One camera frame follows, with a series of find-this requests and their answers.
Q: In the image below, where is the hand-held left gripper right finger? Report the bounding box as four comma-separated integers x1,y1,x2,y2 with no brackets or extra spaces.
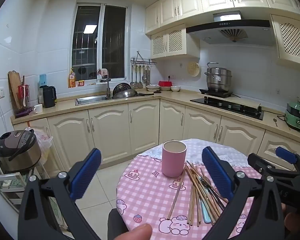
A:
202,146,287,240

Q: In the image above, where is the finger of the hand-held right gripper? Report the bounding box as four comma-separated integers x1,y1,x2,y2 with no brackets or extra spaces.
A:
247,152,298,180
275,146,300,170

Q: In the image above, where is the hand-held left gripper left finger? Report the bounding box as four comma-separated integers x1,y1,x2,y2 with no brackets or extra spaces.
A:
17,148,102,240

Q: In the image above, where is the light blue handled utensil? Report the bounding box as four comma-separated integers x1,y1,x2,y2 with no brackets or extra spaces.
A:
201,195,213,225

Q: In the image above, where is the pile of wooden chopsticks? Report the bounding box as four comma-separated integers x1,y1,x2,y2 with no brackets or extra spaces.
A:
167,160,229,227

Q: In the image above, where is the pink cup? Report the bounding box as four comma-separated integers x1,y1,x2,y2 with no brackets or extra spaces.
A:
161,140,187,178

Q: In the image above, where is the person's right hand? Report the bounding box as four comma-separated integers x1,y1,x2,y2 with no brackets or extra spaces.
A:
281,203,300,231

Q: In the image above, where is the person's left hand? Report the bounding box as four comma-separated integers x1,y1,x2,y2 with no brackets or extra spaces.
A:
122,224,153,240

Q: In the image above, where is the green kitchen appliance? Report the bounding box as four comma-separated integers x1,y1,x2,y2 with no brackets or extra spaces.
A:
284,101,300,133

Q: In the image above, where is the clear plastic bag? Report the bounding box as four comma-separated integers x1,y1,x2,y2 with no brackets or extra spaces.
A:
25,127,53,160

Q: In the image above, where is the dark chair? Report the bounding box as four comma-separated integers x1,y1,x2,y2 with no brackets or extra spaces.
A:
107,207,129,240

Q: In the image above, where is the black gas stove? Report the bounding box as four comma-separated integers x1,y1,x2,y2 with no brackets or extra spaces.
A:
190,96,265,120

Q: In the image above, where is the pink checked tablecloth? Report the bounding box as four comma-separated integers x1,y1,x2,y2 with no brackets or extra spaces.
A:
116,138,273,240

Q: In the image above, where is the brown rice cooker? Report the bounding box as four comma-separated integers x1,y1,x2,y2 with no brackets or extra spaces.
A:
0,129,42,173

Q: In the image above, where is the steel sink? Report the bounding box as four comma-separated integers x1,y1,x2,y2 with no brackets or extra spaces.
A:
75,95,113,106

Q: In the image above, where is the metal storage rack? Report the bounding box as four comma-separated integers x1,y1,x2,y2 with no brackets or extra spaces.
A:
0,165,45,213

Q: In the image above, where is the black induction cooker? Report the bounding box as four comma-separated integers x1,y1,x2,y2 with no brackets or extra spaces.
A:
199,88,233,98

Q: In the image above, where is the black electric kettle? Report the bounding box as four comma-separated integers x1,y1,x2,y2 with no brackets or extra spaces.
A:
39,85,57,108

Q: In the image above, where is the beige kitchen countertop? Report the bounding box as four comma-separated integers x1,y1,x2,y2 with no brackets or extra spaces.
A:
11,90,300,140

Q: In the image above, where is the metal faucet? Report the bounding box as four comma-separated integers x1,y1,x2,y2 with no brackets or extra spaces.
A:
97,69,112,99

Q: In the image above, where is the steel wok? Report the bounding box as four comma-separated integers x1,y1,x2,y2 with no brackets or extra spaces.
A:
112,89,154,99

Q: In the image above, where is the metal colander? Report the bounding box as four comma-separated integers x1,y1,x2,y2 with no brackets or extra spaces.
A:
112,82,132,95

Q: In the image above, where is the steel steamer pot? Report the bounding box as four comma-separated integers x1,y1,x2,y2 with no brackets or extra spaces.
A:
204,62,233,92

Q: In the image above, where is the red and purple utensil holder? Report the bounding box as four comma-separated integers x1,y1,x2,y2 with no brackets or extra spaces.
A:
14,84,33,118

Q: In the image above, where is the hanging metal spatula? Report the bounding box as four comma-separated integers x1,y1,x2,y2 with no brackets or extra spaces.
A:
137,65,144,89

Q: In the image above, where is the round cream steamer plate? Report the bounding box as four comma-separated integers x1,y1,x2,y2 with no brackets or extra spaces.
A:
187,62,200,77

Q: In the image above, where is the wooden cutting board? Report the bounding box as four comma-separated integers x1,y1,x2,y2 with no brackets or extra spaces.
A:
8,71,23,110

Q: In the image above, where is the large lattice door cabinet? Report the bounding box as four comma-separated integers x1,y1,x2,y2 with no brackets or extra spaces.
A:
270,14,300,68

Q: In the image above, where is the kitchen window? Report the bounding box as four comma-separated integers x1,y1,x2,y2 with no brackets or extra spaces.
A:
71,2,128,82

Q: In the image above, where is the range hood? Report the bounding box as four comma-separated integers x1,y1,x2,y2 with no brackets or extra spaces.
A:
186,11,277,47

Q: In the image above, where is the small lattice door cabinet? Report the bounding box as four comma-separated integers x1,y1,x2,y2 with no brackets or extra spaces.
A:
150,24,200,60

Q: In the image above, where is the wall utensil rack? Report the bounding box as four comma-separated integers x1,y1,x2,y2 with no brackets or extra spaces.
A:
130,51,157,65

